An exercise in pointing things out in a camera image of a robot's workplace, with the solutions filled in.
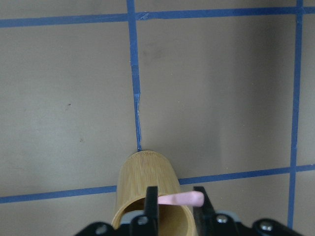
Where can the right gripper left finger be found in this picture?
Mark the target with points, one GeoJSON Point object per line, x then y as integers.
{"type": "Point", "coordinates": [146, 224]}

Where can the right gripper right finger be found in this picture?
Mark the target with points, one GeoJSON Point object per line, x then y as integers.
{"type": "Point", "coordinates": [210, 222]}

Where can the pink chopstick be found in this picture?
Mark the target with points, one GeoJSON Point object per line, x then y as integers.
{"type": "Point", "coordinates": [192, 198]}

